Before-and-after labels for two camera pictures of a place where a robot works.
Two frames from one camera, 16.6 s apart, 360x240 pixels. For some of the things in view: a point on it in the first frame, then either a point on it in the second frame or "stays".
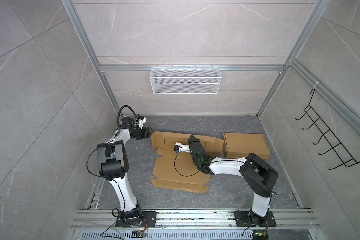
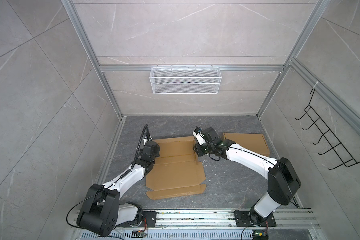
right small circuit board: x=260 y=236 stays
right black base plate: x=243 y=219 stays
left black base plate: x=149 y=220 stays
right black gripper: x=196 y=141 → x=198 y=151
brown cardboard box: x=241 y=145 stays
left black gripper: x=147 y=135 → x=157 y=152
